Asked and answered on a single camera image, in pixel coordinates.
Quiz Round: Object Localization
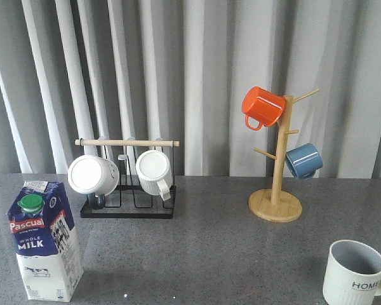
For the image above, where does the wooden mug tree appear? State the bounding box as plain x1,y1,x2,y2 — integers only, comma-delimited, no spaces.
248,88,320,222

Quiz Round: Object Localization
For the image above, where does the white ribbed mug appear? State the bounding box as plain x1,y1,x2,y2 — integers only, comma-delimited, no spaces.
136,150,173,201

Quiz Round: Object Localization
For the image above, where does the orange mug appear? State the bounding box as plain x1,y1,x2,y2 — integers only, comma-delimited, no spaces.
242,86,286,131

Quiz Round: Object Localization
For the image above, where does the grey white curtain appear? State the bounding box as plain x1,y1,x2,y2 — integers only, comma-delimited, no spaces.
0,1,381,179

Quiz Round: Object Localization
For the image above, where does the Pascual whole milk carton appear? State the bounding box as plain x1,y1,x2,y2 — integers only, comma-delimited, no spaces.
8,180,83,302

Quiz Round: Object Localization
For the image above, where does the black wire mug rack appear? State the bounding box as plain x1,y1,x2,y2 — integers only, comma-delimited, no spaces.
75,139,180,219

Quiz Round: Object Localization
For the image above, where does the blue mug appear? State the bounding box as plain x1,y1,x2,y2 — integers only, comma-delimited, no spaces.
285,143,323,180

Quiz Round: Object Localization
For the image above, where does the white smiley mug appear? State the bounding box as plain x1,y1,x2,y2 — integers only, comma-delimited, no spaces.
68,155,119,196

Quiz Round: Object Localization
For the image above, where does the cream HOME mug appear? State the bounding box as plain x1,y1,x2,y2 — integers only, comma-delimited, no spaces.
323,240,381,304

